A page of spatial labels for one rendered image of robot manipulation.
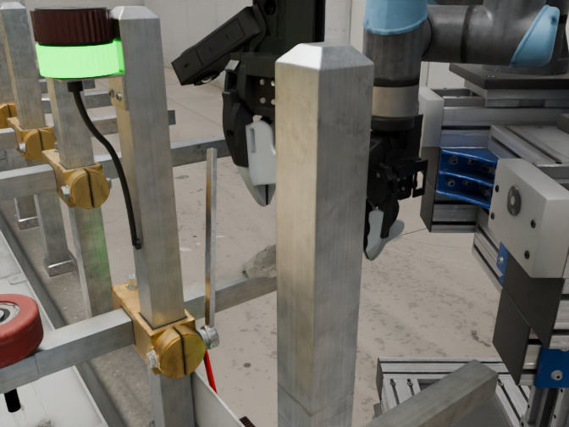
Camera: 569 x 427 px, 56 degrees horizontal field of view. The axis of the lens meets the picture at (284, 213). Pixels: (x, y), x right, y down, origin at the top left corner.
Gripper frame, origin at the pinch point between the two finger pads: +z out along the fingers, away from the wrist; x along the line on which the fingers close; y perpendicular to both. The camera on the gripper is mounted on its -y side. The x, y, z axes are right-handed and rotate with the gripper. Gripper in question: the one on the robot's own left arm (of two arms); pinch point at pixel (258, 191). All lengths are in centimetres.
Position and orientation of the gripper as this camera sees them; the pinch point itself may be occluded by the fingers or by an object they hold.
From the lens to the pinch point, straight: 54.7
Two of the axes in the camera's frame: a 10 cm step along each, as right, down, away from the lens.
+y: 8.3, 2.2, -5.2
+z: 0.0, 9.2, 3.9
